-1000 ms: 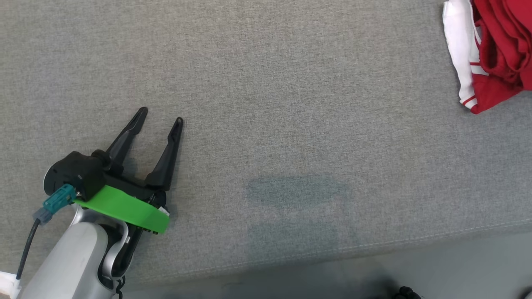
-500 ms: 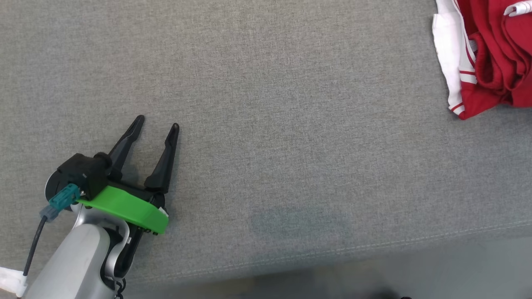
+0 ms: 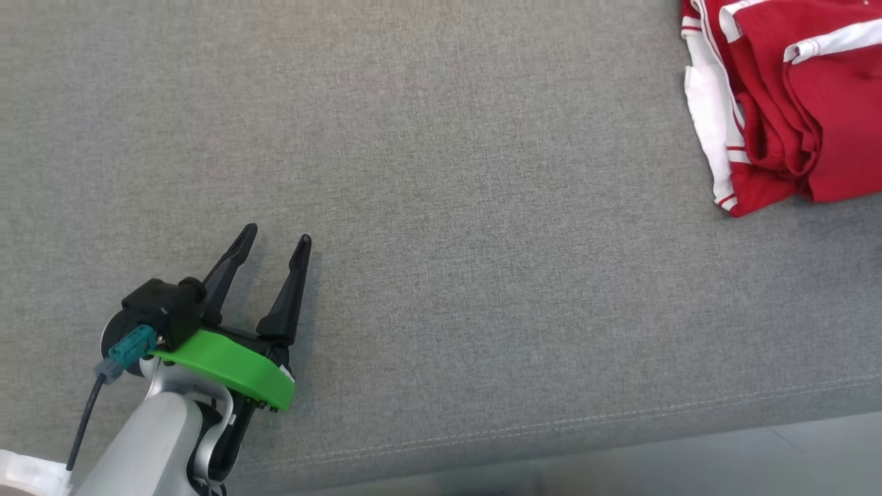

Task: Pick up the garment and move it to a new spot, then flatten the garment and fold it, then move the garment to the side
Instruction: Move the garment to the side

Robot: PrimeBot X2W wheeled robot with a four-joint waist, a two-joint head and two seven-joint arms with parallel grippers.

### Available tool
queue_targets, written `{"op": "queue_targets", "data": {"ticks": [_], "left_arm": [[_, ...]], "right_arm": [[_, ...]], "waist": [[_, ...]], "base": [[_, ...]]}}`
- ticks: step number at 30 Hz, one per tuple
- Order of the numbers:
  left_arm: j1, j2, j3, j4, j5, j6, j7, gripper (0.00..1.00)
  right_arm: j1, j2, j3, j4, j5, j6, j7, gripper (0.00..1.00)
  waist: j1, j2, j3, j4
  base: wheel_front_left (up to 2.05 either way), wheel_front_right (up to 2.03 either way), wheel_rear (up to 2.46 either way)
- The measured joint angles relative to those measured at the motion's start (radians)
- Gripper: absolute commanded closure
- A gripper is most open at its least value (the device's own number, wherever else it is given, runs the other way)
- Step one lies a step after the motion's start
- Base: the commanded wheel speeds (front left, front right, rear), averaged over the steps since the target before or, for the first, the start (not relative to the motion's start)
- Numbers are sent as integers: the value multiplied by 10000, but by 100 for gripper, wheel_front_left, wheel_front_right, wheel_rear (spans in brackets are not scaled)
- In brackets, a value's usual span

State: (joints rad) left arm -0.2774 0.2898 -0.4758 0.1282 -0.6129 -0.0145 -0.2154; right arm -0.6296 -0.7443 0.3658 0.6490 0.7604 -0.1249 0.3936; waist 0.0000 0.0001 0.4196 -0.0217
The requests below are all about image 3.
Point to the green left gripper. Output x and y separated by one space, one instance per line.
234 362

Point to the red Bulls jersey shirt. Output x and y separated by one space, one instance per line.
710 110

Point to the red shorts white trim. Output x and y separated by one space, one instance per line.
847 124

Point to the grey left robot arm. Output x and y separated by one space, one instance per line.
151 441

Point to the white tape label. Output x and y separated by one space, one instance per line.
27 475

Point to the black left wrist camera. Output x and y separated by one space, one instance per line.
162 310

